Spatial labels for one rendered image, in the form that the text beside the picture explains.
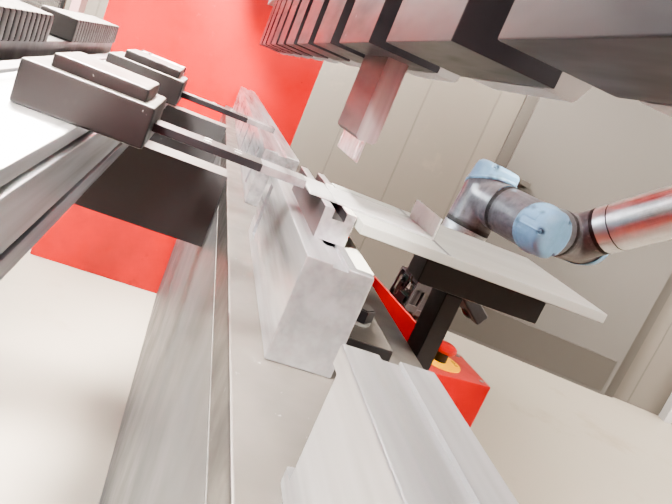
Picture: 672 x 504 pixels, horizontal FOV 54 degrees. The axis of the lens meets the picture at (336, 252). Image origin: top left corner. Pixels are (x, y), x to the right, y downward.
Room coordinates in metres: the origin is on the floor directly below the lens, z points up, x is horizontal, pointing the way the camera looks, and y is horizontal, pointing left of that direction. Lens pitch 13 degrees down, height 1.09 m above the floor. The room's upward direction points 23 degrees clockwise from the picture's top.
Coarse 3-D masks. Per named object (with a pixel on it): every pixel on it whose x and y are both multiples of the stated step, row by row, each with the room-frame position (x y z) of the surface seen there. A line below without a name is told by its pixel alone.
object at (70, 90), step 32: (32, 64) 0.52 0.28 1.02; (64, 64) 0.54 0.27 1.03; (96, 64) 0.57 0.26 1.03; (32, 96) 0.52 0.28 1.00; (64, 96) 0.53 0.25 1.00; (96, 96) 0.54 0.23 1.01; (128, 96) 0.55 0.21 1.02; (160, 96) 0.65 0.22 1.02; (96, 128) 0.54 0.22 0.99; (128, 128) 0.54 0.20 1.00; (160, 128) 0.59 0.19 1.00; (256, 160) 0.62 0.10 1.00
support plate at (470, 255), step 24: (360, 216) 0.59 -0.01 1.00; (384, 240) 0.57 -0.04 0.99; (408, 240) 0.57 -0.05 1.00; (456, 240) 0.69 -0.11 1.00; (480, 240) 0.78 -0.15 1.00; (456, 264) 0.58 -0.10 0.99; (480, 264) 0.61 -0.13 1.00; (504, 264) 0.67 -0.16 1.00; (528, 264) 0.75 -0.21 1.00; (528, 288) 0.60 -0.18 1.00; (552, 288) 0.65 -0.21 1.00; (576, 312) 0.62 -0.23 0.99; (600, 312) 0.63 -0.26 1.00
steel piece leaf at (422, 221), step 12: (336, 192) 0.66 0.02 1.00; (348, 204) 0.61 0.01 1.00; (360, 204) 0.65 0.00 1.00; (372, 204) 0.68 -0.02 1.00; (420, 204) 0.69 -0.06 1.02; (372, 216) 0.61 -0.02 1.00; (384, 216) 0.63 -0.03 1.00; (396, 216) 0.67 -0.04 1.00; (408, 216) 0.71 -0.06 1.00; (420, 216) 0.68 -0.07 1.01; (432, 216) 0.65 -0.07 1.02; (408, 228) 0.62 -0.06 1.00; (420, 228) 0.66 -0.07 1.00; (432, 228) 0.64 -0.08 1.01
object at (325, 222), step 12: (300, 168) 0.76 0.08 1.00; (324, 180) 0.73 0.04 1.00; (300, 192) 0.71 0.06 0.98; (300, 204) 0.68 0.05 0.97; (312, 204) 0.62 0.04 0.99; (324, 204) 0.58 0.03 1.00; (336, 204) 0.63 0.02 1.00; (312, 216) 0.60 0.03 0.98; (324, 216) 0.57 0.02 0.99; (336, 216) 0.59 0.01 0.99; (348, 216) 0.58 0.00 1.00; (312, 228) 0.59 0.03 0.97; (324, 228) 0.57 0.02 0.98; (336, 228) 0.57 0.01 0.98; (348, 228) 0.58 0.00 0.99; (336, 240) 0.58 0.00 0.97
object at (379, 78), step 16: (368, 64) 0.66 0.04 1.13; (384, 64) 0.59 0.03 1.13; (400, 64) 0.59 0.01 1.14; (368, 80) 0.63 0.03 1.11; (384, 80) 0.59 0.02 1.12; (400, 80) 0.60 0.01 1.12; (352, 96) 0.67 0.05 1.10; (368, 96) 0.60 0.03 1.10; (384, 96) 0.59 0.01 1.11; (352, 112) 0.64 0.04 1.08; (368, 112) 0.59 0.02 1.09; (384, 112) 0.60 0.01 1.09; (352, 128) 0.61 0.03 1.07; (368, 128) 0.59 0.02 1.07; (352, 144) 0.63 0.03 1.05
